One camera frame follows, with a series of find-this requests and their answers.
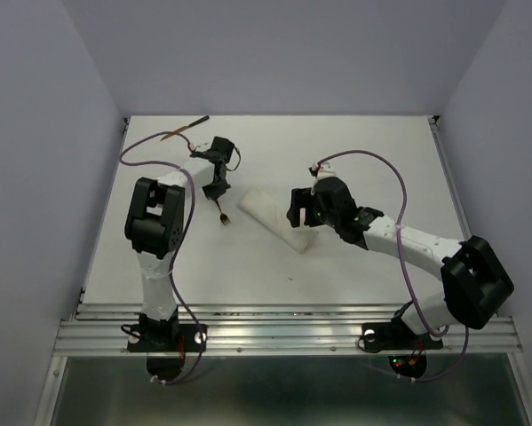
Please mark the aluminium rail frame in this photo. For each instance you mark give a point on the aluminium rail frame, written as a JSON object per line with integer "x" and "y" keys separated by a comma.
{"x": 282, "y": 327}

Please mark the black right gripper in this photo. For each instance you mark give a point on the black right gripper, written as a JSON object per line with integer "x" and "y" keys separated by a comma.
{"x": 302, "y": 198}

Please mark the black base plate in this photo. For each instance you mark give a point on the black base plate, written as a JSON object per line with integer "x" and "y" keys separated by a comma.
{"x": 387, "y": 336}
{"x": 189, "y": 338}

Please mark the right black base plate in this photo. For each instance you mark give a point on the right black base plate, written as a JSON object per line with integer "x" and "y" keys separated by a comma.
{"x": 387, "y": 336}

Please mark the gold fork green handle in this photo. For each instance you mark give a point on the gold fork green handle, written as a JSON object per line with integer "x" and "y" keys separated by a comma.
{"x": 223, "y": 217}

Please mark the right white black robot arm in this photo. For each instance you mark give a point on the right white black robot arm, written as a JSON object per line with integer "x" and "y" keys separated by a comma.
{"x": 473, "y": 283}

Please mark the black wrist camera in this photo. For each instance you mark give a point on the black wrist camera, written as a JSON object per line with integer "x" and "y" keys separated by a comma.
{"x": 219, "y": 153}
{"x": 333, "y": 205}

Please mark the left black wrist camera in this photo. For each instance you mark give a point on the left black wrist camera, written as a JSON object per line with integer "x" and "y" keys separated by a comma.
{"x": 219, "y": 153}

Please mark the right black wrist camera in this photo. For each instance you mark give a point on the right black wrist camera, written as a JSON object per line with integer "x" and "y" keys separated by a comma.
{"x": 333, "y": 205}

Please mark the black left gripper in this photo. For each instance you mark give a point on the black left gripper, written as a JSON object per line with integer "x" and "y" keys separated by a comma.
{"x": 215, "y": 193}

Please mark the white cloth napkin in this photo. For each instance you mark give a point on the white cloth napkin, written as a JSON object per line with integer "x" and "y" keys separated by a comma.
{"x": 268, "y": 212}

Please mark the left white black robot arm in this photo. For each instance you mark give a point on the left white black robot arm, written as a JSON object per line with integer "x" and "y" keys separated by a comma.
{"x": 156, "y": 226}

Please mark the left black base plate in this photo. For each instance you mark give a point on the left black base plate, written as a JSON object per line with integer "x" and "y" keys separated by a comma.
{"x": 189, "y": 338}

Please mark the gold knife green handle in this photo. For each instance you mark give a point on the gold knife green handle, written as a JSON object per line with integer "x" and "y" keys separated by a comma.
{"x": 181, "y": 129}

